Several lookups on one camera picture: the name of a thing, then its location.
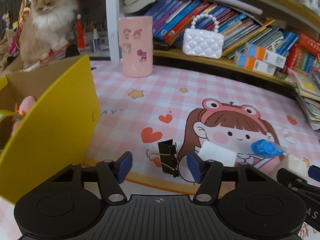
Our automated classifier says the white cube block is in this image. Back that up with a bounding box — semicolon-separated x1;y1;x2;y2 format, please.
274;153;308;178

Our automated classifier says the black binder clip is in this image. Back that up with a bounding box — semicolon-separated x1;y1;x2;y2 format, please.
146;139;179;178

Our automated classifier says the blue plastic item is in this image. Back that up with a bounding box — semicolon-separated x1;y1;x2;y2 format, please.
251;139;286;158

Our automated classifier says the pink plush pig toy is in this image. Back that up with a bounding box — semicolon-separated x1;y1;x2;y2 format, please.
11;96;36;135

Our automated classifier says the gold tape roll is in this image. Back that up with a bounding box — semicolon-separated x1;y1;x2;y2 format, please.
0;109;23;122

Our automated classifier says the yellow cardboard box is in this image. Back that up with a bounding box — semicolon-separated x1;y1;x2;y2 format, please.
1;56;100;203

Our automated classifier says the pink checkered table mat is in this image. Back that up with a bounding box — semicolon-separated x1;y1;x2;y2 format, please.
0;60;320;240

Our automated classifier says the stack of papers and magazines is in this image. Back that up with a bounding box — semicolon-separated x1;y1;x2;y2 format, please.
293;73;319;131

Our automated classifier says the orange blue white box lower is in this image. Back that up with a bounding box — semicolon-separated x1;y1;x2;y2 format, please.
234;51;276;76

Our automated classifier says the orange blue white box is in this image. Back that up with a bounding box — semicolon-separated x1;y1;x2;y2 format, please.
234;51;276;76
244;42;286;69

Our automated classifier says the white quilted pearl handbag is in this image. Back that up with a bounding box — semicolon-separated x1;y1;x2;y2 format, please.
182;12;224;59

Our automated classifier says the orange blue white box upper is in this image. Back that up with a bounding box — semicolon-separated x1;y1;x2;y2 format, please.
244;42;286;69

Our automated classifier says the red dictionary book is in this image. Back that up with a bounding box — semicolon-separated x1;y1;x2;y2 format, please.
297;32;320;56

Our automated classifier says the pink cylindrical pen holder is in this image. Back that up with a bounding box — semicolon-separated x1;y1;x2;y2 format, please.
118;16;153;77

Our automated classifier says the beige crumpled cloth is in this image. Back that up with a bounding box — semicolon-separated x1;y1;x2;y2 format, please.
1;30;23;77

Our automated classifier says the wooden bookshelf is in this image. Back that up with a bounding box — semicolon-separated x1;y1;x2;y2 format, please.
106;0;319;95

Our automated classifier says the orange and white cat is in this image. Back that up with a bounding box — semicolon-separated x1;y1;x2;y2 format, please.
19;0;77;69

